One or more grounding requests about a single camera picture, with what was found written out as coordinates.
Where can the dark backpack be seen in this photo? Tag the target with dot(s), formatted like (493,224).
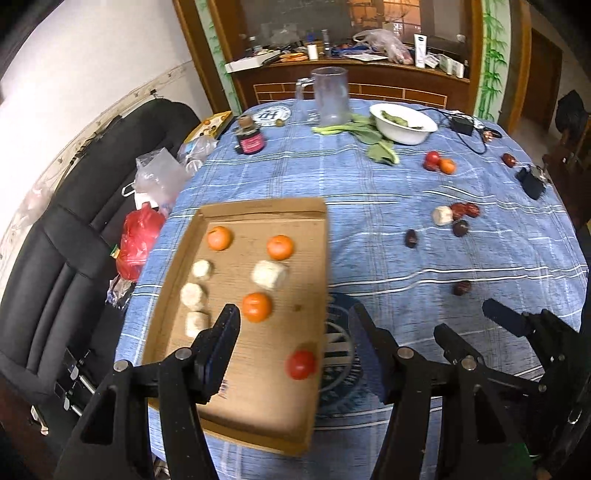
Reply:
(572,110)

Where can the dark wrinkled date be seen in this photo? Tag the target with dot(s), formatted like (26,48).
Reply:
(461,288)
(411,238)

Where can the small white bottle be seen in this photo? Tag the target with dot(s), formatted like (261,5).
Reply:
(312,50)

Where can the peeled sugarcane piece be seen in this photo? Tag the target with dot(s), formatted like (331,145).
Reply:
(442,215)
(202,268)
(196,324)
(193,294)
(269,274)

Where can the black leather chair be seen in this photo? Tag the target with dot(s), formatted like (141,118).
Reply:
(69,258)

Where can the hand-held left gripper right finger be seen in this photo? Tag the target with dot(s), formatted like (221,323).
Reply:
(369,360)

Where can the yellow snack box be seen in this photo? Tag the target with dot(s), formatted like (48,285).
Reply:
(210,127)

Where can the black power adapter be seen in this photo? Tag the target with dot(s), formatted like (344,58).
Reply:
(463,124)

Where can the wooden chair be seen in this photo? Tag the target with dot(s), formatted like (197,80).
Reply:
(565,170)

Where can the green leaves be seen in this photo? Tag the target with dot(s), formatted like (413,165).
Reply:
(397,119)

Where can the red plastic bag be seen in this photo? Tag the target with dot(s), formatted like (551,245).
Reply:
(138,244)

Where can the round white coaster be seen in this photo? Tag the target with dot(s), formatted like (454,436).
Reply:
(272,113)

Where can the cardboard tray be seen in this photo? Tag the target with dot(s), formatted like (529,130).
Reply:
(277,337)

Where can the red tomato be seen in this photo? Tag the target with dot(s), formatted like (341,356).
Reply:
(432,158)
(301,364)

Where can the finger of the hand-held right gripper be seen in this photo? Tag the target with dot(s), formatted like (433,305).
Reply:
(505,318)
(455,341)

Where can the clear plastic pitcher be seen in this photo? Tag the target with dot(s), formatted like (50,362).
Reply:
(330,97)

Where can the blue checked tablecloth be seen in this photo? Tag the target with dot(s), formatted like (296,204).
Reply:
(378,258)

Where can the white tube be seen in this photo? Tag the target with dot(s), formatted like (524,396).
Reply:
(421,50)

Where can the key bunch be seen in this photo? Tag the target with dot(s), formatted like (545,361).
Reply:
(490,134)

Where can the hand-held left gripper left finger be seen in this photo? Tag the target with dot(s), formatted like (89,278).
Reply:
(213,369)

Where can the wooden cabinet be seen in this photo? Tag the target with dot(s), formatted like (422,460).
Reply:
(369,78)

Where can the bamboo wall sticker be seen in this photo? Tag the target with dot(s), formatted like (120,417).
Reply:
(491,60)

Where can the dark purple round fruit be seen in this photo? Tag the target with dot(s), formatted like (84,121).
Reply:
(460,228)

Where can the white bowl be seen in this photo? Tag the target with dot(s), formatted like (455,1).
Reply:
(405,133)

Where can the large wrinkled red date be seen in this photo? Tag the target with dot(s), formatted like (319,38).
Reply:
(459,211)

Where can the wooden door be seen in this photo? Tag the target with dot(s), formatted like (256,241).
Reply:
(545,78)

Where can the orange mandarin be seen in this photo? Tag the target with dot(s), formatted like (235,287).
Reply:
(280,247)
(257,307)
(447,166)
(219,237)

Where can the white boxes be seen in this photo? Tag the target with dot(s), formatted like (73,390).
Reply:
(450,64)

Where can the clear plastic bag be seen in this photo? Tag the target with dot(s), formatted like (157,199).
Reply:
(154,180)
(196,150)

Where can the pink plastic bag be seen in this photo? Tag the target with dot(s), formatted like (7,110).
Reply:
(385,44)

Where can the small red date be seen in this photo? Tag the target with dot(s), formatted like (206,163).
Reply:
(473,210)

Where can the dark bottle with pink label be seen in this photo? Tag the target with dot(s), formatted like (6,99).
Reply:
(249,138)

